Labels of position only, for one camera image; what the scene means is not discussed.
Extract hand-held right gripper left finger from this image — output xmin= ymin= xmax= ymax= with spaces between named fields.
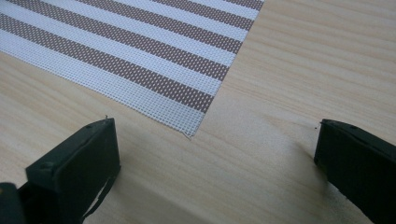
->
xmin=18 ymin=117 xmax=121 ymax=224

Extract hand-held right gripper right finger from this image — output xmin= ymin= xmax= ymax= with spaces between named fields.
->
xmin=313 ymin=119 xmax=396 ymax=224

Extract striped woven placemat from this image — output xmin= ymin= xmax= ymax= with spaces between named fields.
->
xmin=0 ymin=0 xmax=266 ymax=138

